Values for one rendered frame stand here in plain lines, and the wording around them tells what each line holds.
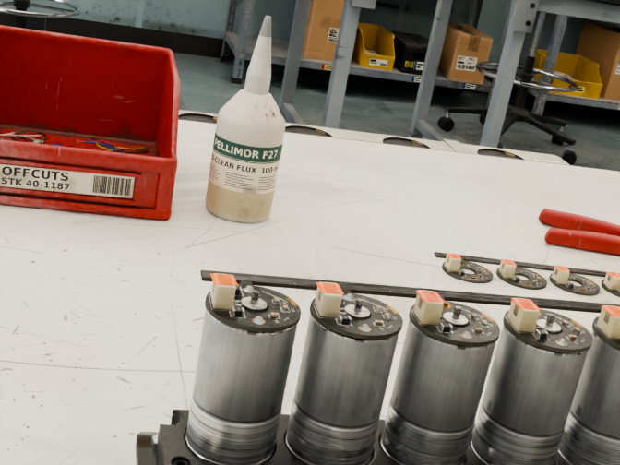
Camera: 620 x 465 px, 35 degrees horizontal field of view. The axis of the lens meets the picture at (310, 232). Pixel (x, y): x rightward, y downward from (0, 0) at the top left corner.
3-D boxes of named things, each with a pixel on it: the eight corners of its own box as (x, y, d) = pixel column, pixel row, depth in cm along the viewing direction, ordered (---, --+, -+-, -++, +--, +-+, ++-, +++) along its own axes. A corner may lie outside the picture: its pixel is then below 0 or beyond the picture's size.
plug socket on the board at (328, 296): (348, 319, 26) (352, 296, 25) (315, 316, 26) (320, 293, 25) (340, 305, 26) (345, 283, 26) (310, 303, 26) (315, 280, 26)
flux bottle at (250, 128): (196, 214, 49) (226, 13, 45) (212, 194, 52) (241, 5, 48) (264, 228, 48) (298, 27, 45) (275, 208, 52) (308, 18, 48)
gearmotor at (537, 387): (559, 504, 28) (608, 348, 27) (481, 502, 28) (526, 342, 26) (526, 455, 31) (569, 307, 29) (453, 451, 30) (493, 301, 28)
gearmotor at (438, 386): (469, 501, 28) (513, 341, 26) (387, 499, 27) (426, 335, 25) (442, 451, 30) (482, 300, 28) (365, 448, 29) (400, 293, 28)
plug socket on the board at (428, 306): (447, 327, 26) (453, 304, 26) (417, 324, 26) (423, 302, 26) (438, 313, 27) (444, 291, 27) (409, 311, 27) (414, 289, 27)
